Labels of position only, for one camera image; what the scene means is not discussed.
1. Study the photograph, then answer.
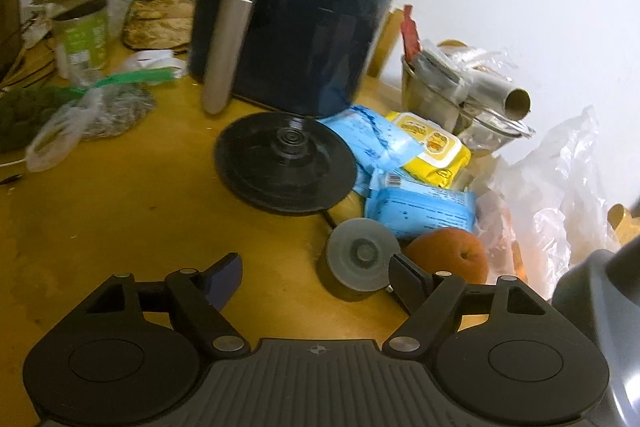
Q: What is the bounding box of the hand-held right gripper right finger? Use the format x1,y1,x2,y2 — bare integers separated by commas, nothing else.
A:
382,254,548,354

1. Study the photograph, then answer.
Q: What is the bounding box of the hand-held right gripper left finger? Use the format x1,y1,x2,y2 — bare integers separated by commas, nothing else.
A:
82,252,250,354

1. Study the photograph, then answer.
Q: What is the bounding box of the small black cylinder grey top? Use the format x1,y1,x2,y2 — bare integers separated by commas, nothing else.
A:
319,217,401,300

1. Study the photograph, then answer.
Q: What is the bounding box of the clear shaker bottle grey lid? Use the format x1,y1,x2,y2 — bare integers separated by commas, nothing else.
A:
550,202,640,427

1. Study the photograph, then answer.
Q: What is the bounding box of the orange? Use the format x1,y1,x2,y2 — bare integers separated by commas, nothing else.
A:
404,229,490,285

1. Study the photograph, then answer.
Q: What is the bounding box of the blue wipes pack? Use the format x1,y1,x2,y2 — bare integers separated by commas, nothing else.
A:
365,169,478,240
320,104,426,198

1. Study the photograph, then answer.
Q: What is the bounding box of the black round lid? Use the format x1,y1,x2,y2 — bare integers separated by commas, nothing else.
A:
214,112,358,214

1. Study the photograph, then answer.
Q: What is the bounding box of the yellow wipes pack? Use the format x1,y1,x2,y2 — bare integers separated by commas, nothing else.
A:
387,111,472,188

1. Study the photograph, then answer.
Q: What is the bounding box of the clear plastic bag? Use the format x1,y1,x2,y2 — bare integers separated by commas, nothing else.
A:
480,104,631,303

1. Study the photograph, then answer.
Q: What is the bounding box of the clear bag of seeds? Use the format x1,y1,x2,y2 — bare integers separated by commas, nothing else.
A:
25,82,156,172

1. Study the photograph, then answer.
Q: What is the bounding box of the metal tube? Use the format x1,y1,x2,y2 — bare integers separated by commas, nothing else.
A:
467,74,532,120

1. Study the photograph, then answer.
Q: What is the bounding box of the red clip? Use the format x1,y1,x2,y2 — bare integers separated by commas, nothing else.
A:
400,4,421,60

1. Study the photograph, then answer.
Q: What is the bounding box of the patterned cloth pad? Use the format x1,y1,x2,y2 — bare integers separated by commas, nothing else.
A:
122,0,196,50

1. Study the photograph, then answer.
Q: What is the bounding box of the dark blue air fryer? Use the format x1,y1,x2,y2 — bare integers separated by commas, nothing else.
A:
189,0,413,118

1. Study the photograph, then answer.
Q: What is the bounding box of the green label can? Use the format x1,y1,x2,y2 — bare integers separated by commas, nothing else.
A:
52,0,113,72

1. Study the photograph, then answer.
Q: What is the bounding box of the steel kettle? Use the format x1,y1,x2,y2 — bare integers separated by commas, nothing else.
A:
0,0,23,78

